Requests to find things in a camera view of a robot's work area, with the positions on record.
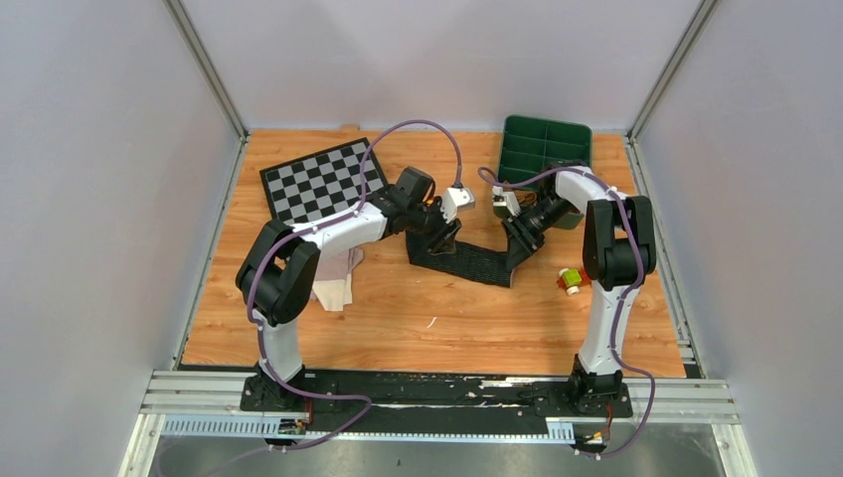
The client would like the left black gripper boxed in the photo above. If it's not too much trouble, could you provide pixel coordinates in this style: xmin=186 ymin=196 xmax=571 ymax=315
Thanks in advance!
xmin=408 ymin=198 xmax=464 ymax=257

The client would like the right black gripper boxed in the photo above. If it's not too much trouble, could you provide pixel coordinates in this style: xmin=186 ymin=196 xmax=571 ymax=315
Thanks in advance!
xmin=502 ymin=196 xmax=575 ymax=271

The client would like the black pinstriped underwear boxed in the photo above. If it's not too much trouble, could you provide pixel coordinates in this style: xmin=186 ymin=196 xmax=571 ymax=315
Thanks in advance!
xmin=406 ymin=233 xmax=513 ymax=288

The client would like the brown underwear white waistband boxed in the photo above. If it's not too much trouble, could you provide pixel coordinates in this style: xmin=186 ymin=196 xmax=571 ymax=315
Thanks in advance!
xmin=515 ymin=191 xmax=537 ymax=208

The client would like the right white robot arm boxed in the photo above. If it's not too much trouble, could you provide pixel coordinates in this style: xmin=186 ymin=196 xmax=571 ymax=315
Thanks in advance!
xmin=502 ymin=165 xmax=657 ymax=415

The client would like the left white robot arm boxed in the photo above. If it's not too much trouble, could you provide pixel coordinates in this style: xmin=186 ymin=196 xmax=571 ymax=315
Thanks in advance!
xmin=236 ymin=167 xmax=475 ymax=410

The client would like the pink underwear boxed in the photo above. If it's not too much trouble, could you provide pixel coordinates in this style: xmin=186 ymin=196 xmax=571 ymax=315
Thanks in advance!
xmin=310 ymin=247 xmax=364 ymax=312

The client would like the red green toy car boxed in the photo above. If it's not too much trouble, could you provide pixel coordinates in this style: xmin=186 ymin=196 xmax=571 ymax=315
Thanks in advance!
xmin=557 ymin=268 xmax=590 ymax=296

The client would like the green compartment tray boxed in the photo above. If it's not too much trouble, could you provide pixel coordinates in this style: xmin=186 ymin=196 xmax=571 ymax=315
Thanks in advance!
xmin=495 ymin=114 xmax=594 ymax=232

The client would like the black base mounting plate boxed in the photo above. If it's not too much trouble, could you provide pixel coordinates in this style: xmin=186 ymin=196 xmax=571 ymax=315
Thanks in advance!
xmin=240 ymin=369 xmax=633 ymax=418

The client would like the black white chessboard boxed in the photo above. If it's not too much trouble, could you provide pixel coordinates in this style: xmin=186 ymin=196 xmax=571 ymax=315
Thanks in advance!
xmin=259 ymin=137 xmax=388 ymax=225

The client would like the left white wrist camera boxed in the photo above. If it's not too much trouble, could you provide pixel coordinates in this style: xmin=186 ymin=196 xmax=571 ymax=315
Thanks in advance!
xmin=440 ymin=187 xmax=476 ymax=223

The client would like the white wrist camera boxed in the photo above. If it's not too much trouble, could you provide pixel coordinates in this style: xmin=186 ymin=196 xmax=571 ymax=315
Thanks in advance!
xmin=491 ymin=186 xmax=521 ymax=219
xmin=440 ymin=187 xmax=476 ymax=223

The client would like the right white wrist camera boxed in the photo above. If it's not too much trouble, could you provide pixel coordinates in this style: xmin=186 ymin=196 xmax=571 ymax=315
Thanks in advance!
xmin=491 ymin=186 xmax=521 ymax=219

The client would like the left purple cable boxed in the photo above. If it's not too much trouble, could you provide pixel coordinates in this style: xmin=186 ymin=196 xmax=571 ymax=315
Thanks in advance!
xmin=217 ymin=118 xmax=465 ymax=462

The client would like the purple cable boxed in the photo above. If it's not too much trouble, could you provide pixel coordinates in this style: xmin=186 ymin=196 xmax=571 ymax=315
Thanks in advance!
xmin=217 ymin=118 xmax=465 ymax=462
xmin=476 ymin=164 xmax=657 ymax=460

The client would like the right aluminium corner post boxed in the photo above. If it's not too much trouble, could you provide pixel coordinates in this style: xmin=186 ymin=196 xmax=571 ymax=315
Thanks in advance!
xmin=627 ymin=0 xmax=720 ymax=142

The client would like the aluminium corner post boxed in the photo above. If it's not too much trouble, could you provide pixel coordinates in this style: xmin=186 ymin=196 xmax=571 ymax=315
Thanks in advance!
xmin=627 ymin=0 xmax=720 ymax=142
xmin=163 ymin=0 xmax=249 ymax=142

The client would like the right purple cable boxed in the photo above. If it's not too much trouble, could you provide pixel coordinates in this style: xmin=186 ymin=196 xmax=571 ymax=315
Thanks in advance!
xmin=476 ymin=164 xmax=657 ymax=460

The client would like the aluminium front rail frame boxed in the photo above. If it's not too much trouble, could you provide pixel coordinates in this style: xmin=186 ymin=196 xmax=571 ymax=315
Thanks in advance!
xmin=119 ymin=370 xmax=757 ymax=476

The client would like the left aluminium corner post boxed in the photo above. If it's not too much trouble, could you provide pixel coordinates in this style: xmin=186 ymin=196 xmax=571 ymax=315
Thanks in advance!
xmin=163 ymin=0 xmax=249 ymax=142

